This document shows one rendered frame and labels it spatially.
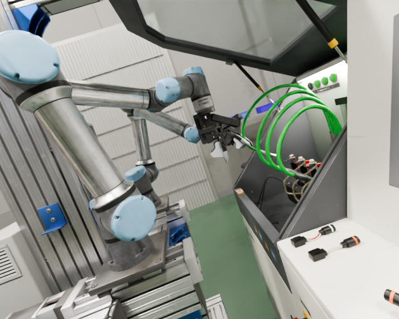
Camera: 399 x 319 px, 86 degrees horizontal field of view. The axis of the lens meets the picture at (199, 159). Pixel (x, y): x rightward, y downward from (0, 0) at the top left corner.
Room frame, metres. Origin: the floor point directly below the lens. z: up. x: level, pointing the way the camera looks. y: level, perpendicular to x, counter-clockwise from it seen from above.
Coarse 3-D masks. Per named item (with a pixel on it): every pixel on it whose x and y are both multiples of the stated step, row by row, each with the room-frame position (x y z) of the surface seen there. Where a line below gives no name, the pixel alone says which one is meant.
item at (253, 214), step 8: (240, 200) 1.09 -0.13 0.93; (248, 200) 1.01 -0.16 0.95; (240, 208) 1.23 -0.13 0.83; (248, 208) 0.92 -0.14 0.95; (256, 208) 0.90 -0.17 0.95; (248, 216) 0.98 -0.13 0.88; (256, 216) 0.82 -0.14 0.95; (264, 216) 0.80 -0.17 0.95; (248, 224) 1.08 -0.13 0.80; (256, 224) 0.81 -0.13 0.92; (264, 224) 0.75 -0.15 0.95; (272, 224) 0.73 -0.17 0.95; (256, 232) 0.89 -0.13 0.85; (264, 232) 0.71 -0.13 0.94; (272, 232) 0.68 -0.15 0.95; (272, 240) 0.64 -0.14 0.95; (264, 248) 0.82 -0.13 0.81; (272, 248) 0.65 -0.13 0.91; (272, 256) 0.70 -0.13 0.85; (280, 272) 0.66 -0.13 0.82
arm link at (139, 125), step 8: (136, 120) 1.26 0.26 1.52; (144, 120) 1.28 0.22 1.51; (136, 128) 1.26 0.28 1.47; (144, 128) 1.27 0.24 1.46; (136, 136) 1.26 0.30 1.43; (144, 136) 1.27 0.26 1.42; (136, 144) 1.27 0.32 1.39; (144, 144) 1.27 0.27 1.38; (136, 152) 1.28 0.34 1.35; (144, 152) 1.27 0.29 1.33; (144, 160) 1.27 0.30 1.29; (152, 160) 1.29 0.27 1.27; (152, 168) 1.27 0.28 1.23
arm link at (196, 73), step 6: (198, 66) 0.79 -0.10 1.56; (186, 72) 0.79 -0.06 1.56; (192, 72) 0.78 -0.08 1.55; (198, 72) 0.78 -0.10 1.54; (192, 78) 0.76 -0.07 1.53; (198, 78) 0.78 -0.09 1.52; (204, 78) 0.79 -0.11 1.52; (198, 84) 0.77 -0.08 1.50; (204, 84) 0.79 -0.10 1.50; (198, 90) 0.78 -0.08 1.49; (204, 90) 0.78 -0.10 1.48; (192, 96) 0.79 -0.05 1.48; (198, 96) 0.78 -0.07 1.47; (204, 96) 0.78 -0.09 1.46; (192, 102) 0.83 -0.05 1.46
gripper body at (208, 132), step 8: (200, 112) 0.79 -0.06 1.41; (208, 112) 0.78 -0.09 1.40; (200, 120) 0.80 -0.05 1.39; (208, 120) 0.80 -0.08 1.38; (200, 128) 0.81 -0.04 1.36; (208, 128) 0.78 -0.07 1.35; (216, 128) 0.78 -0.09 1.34; (200, 136) 0.78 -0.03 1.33; (208, 136) 0.79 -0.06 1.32; (216, 136) 0.79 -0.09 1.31
